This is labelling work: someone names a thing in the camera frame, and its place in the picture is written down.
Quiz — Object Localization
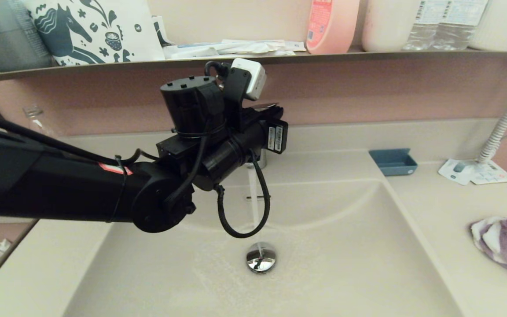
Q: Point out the chrome lever faucet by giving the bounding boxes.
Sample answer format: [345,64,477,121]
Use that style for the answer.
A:
[246,102,280,171]

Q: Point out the purple white striped towel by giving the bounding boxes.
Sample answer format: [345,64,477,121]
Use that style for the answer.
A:
[470,211,507,287]

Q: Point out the chrome sink drain stopper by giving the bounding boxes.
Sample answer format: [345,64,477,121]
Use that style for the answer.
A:
[246,242,277,274]

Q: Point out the beige ceramic sink basin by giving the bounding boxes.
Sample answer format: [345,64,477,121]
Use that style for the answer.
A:
[62,178,464,317]

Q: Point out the pink plastic bottle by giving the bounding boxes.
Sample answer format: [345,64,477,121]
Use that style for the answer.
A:
[305,0,361,56]

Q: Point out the blue soap dish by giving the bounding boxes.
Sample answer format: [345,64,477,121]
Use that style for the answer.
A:
[368,148,419,177]

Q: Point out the white round container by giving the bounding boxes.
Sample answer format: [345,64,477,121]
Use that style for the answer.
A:
[361,0,422,53]

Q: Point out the white bag with horse print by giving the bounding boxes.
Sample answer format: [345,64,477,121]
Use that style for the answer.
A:
[22,0,166,67]

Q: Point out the clear labelled water bottle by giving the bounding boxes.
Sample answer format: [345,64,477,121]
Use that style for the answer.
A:
[432,0,488,52]
[402,0,441,52]

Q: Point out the clear capless water bottle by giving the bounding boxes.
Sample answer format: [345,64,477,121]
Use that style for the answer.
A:
[23,105,57,138]

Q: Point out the white paper leaflet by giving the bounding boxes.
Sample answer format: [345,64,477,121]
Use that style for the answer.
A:
[470,160,507,185]

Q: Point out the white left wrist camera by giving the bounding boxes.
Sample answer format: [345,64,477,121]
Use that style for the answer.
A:
[230,58,267,101]

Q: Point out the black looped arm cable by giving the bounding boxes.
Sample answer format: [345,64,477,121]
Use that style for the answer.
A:
[213,150,271,239]

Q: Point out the brown wall shelf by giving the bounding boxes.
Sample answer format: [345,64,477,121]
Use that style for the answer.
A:
[0,48,507,85]

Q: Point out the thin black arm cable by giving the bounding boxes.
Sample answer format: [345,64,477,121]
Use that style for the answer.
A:
[0,108,159,167]

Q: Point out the white coiled cord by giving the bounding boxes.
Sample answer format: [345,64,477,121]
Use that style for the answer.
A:
[477,73,507,165]

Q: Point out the white mug with handle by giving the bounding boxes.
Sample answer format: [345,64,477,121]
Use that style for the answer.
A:
[468,0,507,53]

